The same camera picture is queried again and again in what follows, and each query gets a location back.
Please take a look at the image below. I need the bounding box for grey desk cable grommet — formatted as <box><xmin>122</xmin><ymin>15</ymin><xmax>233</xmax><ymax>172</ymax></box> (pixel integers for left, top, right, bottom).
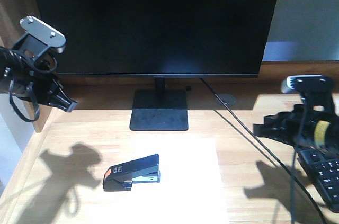
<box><xmin>216</xmin><ymin>93</ymin><xmax>237</xmax><ymax>106</ymax></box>

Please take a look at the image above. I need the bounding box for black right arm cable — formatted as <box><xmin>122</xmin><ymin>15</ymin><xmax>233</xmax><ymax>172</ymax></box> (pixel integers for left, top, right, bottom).
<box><xmin>290</xmin><ymin>107</ymin><xmax>308</xmax><ymax>224</ymax></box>

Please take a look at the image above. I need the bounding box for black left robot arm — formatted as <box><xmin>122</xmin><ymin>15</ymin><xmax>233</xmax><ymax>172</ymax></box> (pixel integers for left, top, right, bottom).
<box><xmin>1</xmin><ymin>47</ymin><xmax>188</xmax><ymax>131</ymax></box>

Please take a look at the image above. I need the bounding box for black monitor cable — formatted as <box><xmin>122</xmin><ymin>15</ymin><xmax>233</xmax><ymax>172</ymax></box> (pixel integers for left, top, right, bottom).
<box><xmin>199</xmin><ymin>77</ymin><xmax>328</xmax><ymax>224</ymax></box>

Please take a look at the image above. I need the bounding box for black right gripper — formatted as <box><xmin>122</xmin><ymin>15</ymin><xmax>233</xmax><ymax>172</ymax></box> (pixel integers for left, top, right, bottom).
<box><xmin>253</xmin><ymin>104</ymin><xmax>338</xmax><ymax>153</ymax></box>

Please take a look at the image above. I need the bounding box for black stapler with orange button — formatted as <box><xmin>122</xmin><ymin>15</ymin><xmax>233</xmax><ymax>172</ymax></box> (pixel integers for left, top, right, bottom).
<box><xmin>103</xmin><ymin>154</ymin><xmax>161</xmax><ymax>192</ymax></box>

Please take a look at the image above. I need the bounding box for wooden desk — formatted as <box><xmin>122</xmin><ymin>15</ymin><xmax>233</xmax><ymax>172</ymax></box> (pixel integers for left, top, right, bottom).
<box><xmin>1</xmin><ymin>61</ymin><xmax>338</xmax><ymax>223</ymax></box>

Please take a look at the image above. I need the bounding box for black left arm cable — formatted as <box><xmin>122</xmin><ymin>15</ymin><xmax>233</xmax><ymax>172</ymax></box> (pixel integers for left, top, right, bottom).
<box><xmin>9</xmin><ymin>80</ymin><xmax>40</xmax><ymax>123</ymax></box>

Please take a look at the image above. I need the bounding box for black computer monitor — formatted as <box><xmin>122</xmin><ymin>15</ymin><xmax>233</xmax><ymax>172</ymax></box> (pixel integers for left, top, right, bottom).
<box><xmin>37</xmin><ymin>0</ymin><xmax>277</xmax><ymax>131</ymax></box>

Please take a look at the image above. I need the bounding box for black keyboard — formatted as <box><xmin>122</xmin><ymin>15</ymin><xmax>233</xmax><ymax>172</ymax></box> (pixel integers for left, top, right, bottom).
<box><xmin>297</xmin><ymin>148</ymin><xmax>338</xmax><ymax>213</ymax></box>

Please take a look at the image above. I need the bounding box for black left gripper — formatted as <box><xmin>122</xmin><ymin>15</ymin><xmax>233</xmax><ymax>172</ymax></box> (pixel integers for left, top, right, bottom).
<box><xmin>10</xmin><ymin>62</ymin><xmax>77</xmax><ymax>112</ymax></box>

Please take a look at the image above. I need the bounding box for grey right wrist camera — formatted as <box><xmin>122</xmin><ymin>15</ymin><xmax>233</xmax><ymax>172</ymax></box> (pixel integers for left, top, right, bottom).
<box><xmin>281</xmin><ymin>75</ymin><xmax>335</xmax><ymax>114</ymax></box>

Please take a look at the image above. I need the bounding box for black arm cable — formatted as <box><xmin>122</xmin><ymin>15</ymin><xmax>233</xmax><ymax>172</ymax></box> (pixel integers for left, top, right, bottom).
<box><xmin>290</xmin><ymin>107</ymin><xmax>308</xmax><ymax>224</ymax></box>
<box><xmin>9</xmin><ymin>80</ymin><xmax>40</xmax><ymax>123</ymax></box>

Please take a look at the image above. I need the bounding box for white paper sheet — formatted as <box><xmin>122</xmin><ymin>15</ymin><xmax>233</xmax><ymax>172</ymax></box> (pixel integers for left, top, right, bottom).
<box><xmin>104</xmin><ymin>135</ymin><xmax>228</xmax><ymax>223</ymax></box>

